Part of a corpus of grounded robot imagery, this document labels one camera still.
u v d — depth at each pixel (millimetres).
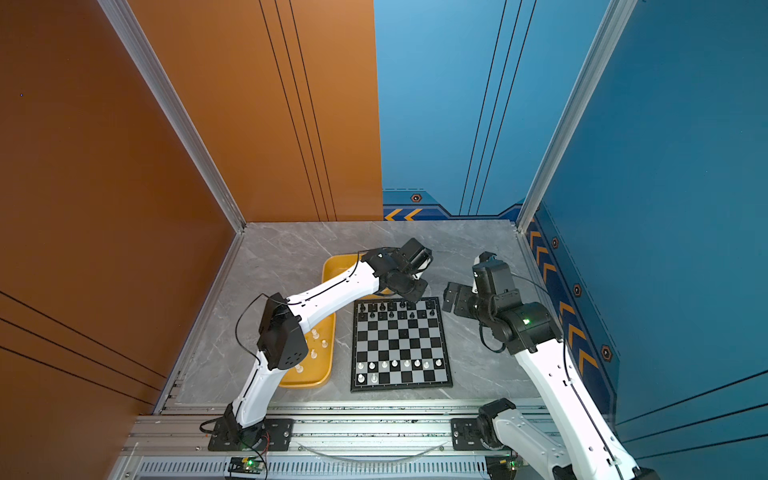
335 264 1029
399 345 870
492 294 497
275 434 735
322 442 736
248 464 710
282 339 506
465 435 725
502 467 709
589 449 370
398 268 628
